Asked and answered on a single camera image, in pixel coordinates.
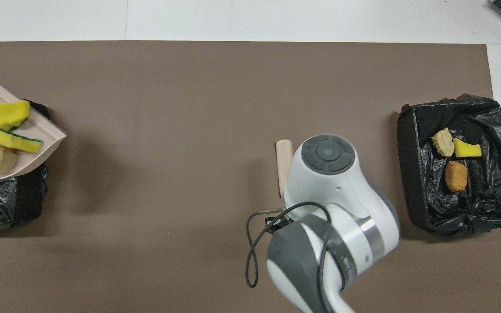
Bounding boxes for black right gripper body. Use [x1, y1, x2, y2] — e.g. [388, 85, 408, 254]
[266, 212, 292, 234]

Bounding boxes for beige hand brush black bristles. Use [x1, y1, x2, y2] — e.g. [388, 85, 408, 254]
[275, 139, 294, 201]

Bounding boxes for striped croissant toy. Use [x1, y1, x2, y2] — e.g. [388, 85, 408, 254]
[431, 128, 455, 157]

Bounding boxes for brown round bread toy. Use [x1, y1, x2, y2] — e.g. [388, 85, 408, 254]
[445, 161, 468, 193]

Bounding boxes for green and yellow sponge piece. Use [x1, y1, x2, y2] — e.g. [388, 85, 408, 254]
[453, 138, 482, 158]

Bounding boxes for beige plastic dustpan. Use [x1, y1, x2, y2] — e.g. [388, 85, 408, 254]
[0, 78, 67, 181]

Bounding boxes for notched yellow sponge piece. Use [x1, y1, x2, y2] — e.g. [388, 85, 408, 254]
[0, 129, 43, 154]

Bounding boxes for small yellow sponge piece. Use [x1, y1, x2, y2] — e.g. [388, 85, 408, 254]
[0, 100, 31, 131]

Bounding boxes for black bag lined bin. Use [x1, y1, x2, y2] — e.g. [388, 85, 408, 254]
[397, 93, 501, 239]

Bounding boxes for black bagged bin pink spot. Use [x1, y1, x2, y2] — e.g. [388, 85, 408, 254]
[0, 99, 51, 230]

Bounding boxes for brown table mat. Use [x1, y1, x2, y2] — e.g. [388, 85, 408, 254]
[0, 40, 501, 313]

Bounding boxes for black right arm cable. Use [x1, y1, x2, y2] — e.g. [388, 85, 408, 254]
[245, 201, 347, 313]

